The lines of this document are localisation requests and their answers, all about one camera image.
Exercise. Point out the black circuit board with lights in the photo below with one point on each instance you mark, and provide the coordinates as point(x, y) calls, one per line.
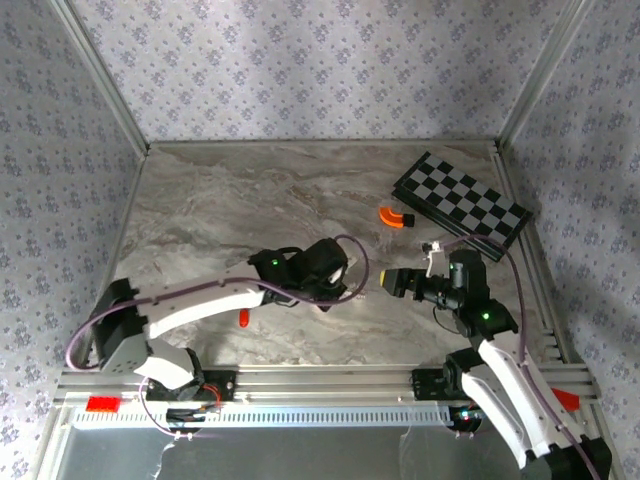
point(467, 417)

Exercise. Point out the small red peg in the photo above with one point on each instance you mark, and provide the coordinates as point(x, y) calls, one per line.
point(243, 318)

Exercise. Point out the thin aluminium table rail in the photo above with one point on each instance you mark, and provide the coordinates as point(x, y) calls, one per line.
point(320, 144)

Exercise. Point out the aluminium frame post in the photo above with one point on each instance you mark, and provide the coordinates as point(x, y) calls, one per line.
point(545, 70)

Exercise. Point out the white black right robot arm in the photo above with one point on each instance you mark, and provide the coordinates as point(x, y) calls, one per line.
point(505, 400)

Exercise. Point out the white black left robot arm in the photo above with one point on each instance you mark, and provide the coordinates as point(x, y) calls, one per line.
point(210, 307)

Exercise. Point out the red plastic block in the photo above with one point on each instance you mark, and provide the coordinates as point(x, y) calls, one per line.
point(102, 404)
point(565, 398)

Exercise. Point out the aluminium table side rail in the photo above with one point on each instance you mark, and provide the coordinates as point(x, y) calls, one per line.
point(542, 305)
point(116, 250)

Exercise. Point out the grey metal sheet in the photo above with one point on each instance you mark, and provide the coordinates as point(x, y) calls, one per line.
point(300, 455)

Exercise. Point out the folded black white chessboard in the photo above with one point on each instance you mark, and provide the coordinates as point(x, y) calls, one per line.
point(460, 200)

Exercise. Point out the wide aluminium frame rail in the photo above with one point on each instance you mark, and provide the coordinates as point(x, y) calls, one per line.
point(325, 382)

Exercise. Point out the orange curved plastic piece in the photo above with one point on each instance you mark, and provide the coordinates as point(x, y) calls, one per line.
point(387, 217)

